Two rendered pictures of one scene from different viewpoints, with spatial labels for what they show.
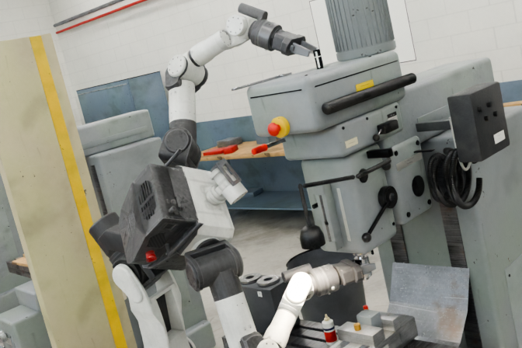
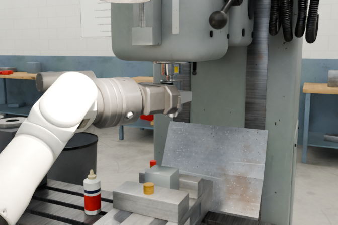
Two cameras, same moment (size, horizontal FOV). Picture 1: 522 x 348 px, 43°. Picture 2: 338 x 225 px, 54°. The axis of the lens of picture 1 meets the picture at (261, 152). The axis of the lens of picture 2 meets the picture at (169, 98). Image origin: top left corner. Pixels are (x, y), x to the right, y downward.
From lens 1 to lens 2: 1.59 m
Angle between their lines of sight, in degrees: 23
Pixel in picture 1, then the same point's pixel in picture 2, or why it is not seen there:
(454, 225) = (260, 78)
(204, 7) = not seen: outside the picture
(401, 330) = (202, 198)
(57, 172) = not seen: outside the picture
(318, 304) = (58, 175)
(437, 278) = (226, 140)
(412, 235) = (201, 90)
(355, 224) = (195, 0)
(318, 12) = not seen: outside the picture
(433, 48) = not seen: hidden behind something
